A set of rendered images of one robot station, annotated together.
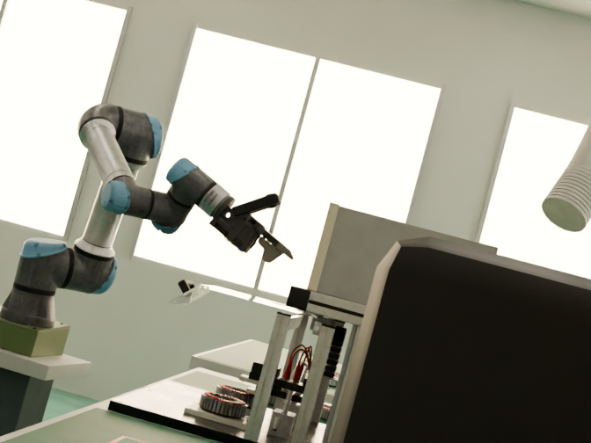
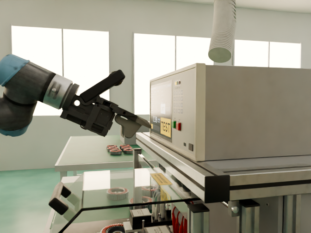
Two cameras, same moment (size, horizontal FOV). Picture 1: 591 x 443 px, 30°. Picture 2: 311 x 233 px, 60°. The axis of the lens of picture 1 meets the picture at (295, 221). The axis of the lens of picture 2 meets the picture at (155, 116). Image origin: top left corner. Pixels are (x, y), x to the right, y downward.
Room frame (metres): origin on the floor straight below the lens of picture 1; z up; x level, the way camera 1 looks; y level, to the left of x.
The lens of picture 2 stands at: (2.00, 0.20, 1.24)
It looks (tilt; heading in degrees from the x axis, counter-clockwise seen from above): 3 degrees down; 341
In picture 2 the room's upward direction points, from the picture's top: straight up
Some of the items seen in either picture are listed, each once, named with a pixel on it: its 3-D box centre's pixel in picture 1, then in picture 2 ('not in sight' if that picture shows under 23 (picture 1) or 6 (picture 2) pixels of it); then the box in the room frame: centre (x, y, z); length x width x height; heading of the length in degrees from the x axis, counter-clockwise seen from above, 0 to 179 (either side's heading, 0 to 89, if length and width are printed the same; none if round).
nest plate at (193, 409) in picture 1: (220, 415); not in sight; (2.61, 0.05, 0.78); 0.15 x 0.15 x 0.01; 84
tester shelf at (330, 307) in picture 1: (387, 320); (225, 150); (2.70, -0.28, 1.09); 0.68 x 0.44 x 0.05; 174
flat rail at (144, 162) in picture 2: (293, 322); (155, 175); (2.72, -0.06, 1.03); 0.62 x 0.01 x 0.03; 174
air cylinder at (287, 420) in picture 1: (281, 423); not in sight; (2.60, -0.09, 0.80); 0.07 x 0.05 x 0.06; 174
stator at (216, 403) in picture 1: (222, 404); not in sight; (2.61, 0.05, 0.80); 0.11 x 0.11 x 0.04
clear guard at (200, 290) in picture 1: (249, 309); (133, 196); (2.55, 0.05, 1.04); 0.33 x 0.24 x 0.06; 84
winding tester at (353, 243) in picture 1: (400, 271); (228, 109); (2.69, -0.28, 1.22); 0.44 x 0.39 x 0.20; 174
